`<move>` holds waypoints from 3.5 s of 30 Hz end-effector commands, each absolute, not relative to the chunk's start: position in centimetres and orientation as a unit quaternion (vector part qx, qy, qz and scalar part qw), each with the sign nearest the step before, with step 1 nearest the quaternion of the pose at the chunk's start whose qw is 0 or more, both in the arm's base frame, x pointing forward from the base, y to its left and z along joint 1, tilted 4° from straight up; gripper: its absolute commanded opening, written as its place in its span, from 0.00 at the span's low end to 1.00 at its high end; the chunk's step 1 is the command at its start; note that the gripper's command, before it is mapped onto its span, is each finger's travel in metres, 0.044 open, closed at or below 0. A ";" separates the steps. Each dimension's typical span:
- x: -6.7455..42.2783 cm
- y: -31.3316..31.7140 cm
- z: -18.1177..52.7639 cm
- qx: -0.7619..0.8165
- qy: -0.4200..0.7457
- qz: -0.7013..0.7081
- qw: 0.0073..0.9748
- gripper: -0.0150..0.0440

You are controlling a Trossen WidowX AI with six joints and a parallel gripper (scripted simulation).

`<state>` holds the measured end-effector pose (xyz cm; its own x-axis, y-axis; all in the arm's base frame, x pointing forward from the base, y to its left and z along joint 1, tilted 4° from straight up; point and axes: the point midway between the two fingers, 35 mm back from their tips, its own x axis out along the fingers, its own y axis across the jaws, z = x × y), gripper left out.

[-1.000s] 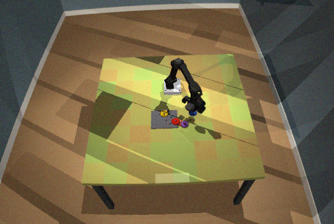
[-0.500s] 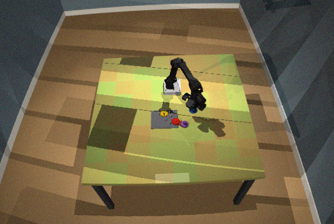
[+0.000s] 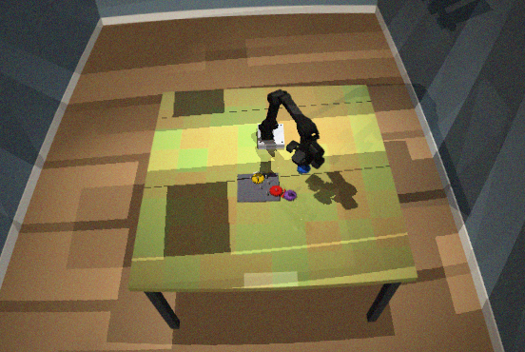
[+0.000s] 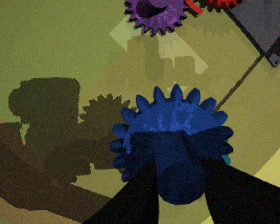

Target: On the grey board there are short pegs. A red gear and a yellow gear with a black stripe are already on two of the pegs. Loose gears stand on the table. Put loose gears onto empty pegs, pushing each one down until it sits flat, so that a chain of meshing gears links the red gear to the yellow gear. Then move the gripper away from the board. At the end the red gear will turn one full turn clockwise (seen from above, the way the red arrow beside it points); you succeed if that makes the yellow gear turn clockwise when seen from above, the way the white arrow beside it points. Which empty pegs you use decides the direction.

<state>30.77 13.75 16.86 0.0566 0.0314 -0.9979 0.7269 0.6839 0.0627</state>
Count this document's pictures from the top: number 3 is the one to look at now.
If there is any purple gear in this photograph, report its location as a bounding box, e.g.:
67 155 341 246
283 190 297 202

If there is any yellow gear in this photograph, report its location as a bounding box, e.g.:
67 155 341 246
252 173 264 184

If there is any blue gear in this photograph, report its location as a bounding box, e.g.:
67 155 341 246
297 165 311 174

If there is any red gear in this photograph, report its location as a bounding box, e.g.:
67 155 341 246
269 186 282 197

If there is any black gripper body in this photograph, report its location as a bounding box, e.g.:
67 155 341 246
286 140 325 169

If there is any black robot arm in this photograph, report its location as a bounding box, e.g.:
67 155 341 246
258 89 325 166

